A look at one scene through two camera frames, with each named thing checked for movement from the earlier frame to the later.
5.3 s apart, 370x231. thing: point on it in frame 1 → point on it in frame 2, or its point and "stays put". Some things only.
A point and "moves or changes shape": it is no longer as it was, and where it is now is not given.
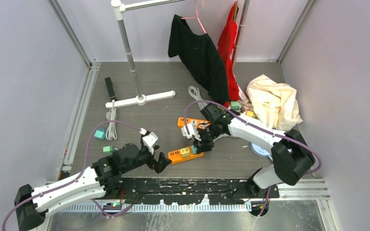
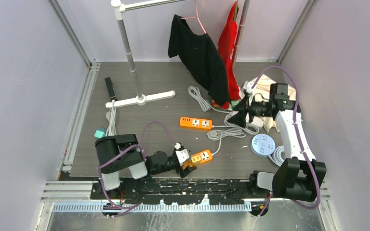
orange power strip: [201, 124] stays put
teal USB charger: [100, 133] stays put
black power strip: [111, 88] stays put
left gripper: [158, 165] → [184, 172]
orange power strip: [175, 156] moves or changes shape
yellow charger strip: [185, 152] moves or changes shape
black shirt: [202, 57] stays put
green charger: [234, 105] stays put
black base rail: [177, 191] stays put
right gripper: [203, 145] → [239, 118]
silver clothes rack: [118, 6] stays put
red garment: [226, 42] stays put
